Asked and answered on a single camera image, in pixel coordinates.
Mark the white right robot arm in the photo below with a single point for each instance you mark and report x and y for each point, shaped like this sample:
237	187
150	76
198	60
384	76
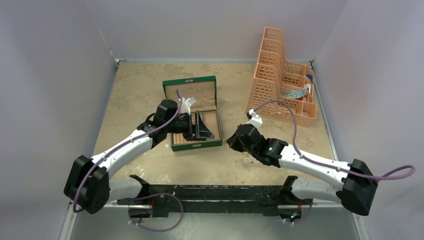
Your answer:
334	181

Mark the silver jewelry piece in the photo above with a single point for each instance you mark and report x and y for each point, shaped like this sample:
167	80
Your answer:
250	160

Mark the green jewelry box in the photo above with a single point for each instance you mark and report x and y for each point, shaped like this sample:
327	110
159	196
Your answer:
204	90

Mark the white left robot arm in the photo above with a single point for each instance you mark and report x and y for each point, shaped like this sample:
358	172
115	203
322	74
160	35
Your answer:
88	183

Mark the peach plastic file organizer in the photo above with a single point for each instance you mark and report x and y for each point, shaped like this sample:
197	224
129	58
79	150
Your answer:
274	74

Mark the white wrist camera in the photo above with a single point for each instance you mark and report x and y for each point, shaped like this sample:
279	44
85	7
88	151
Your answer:
254	119
186	105

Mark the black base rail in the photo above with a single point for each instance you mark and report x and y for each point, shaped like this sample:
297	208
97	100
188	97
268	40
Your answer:
267	200

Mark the blue item in organizer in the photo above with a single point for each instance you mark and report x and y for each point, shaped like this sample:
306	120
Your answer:
295	94

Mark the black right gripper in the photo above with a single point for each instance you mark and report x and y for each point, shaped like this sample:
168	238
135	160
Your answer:
233	142

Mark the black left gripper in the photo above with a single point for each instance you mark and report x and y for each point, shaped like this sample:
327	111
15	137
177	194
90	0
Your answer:
201	132

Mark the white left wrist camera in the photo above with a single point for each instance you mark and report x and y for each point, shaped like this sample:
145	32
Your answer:
186	105

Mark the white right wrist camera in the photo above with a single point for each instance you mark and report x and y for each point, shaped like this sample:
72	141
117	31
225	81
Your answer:
254	119

